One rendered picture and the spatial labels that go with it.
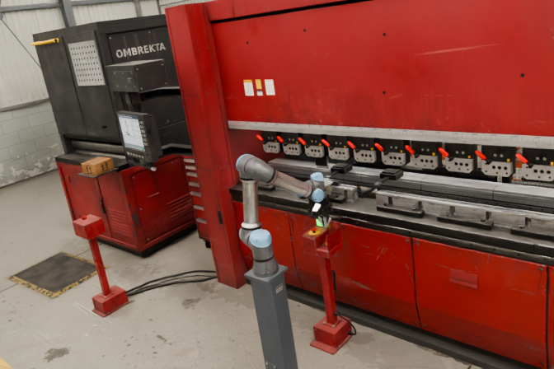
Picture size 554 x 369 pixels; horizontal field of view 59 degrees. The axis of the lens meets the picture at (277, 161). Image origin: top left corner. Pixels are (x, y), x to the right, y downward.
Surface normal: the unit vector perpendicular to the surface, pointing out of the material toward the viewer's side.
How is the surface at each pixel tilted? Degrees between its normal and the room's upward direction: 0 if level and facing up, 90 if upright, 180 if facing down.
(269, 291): 90
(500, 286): 90
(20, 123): 90
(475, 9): 90
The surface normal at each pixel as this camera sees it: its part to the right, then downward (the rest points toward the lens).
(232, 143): 0.74, 0.09
